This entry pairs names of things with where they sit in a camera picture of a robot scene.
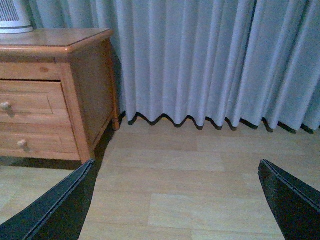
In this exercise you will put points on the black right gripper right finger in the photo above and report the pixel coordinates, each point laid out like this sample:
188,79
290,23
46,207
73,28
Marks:
294,204

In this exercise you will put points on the wooden nightstand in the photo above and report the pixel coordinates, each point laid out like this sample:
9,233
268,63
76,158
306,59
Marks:
81,61

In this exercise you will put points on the white cylindrical air purifier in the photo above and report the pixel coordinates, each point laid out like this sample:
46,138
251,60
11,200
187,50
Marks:
14,17

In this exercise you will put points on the grey curtain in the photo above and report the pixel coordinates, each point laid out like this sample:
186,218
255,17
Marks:
235,60

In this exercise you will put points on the wooden drawer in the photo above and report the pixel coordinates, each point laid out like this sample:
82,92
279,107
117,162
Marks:
38,141
32,102

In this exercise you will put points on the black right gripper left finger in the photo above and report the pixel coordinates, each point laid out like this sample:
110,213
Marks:
60,213

